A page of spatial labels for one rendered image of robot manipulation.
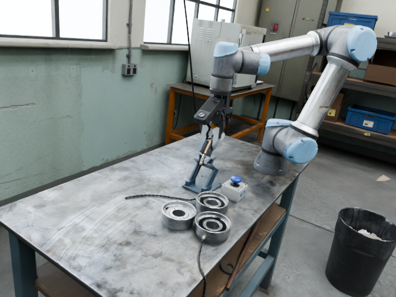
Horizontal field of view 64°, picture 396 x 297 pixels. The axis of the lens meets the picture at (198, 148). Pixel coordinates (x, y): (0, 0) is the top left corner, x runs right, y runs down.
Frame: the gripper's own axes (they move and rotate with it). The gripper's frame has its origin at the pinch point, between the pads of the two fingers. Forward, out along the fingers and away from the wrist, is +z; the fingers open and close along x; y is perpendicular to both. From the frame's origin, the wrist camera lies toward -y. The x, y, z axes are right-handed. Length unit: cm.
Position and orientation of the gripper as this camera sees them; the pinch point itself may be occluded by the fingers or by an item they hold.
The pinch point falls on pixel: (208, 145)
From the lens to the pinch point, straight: 113.1
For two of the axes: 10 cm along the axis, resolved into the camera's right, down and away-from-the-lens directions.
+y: 5.7, -2.3, 7.9
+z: -1.2, 9.3, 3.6
